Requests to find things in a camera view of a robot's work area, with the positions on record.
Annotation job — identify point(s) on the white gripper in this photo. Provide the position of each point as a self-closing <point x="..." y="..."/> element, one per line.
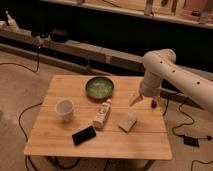
<point x="146" y="91"/>

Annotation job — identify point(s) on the white sponge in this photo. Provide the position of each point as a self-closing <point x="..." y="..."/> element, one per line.
<point x="127" y="122"/>

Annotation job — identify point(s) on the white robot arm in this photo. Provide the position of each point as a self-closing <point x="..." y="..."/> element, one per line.
<point x="160" y="65"/>

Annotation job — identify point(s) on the green ceramic bowl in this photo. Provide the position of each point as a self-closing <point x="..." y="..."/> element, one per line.
<point x="99" y="88"/>

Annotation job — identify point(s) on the small dark red object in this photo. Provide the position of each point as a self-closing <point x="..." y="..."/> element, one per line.
<point x="154" y="103"/>

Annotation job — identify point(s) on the white plastic bottle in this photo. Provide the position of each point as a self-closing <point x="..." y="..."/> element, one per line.
<point x="102" y="114"/>

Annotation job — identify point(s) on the wooden table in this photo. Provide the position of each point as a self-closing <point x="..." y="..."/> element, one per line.
<point x="70" y="124"/>

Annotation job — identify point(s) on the black power adapter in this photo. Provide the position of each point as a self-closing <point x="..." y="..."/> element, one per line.
<point x="191" y="141"/>

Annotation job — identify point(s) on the black smartphone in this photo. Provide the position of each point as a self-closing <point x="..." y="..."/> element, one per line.
<point x="84" y="135"/>

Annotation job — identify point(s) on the white spray bottle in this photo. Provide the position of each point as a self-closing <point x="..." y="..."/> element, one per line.
<point x="11" y="22"/>

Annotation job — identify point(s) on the wooden beam rail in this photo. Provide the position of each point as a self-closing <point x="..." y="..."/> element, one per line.
<point x="79" y="49"/>

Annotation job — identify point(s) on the dark box on rail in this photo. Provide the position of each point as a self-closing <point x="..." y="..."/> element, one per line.
<point x="59" y="35"/>

